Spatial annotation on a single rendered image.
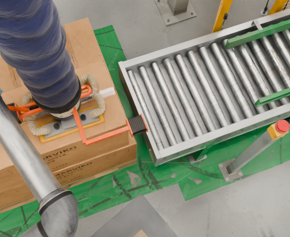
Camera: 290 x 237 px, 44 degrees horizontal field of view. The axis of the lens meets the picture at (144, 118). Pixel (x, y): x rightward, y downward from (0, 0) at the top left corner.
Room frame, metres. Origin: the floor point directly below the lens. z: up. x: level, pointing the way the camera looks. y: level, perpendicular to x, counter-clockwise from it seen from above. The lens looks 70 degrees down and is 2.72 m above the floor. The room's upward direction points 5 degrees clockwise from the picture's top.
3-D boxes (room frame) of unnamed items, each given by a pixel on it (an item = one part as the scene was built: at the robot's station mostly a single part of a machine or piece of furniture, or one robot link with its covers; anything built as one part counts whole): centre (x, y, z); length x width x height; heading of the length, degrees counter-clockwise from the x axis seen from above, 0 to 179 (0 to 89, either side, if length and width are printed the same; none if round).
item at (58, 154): (0.67, 0.44, 0.75); 0.60 x 0.40 x 0.40; 116
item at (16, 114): (0.57, 0.64, 1.07); 0.10 x 0.08 x 0.06; 25
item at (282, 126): (0.64, -0.69, 1.02); 0.07 x 0.07 x 0.04
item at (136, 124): (0.57, 0.04, 1.08); 0.09 x 0.08 x 0.05; 25
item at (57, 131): (0.59, 0.38, 0.97); 0.34 x 0.10 x 0.05; 115
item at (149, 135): (0.85, 0.04, 0.58); 0.70 x 0.03 x 0.06; 25
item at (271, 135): (0.64, -0.69, 0.50); 0.07 x 0.07 x 1.00; 25
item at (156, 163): (0.85, 0.05, 0.48); 0.70 x 0.03 x 0.15; 25
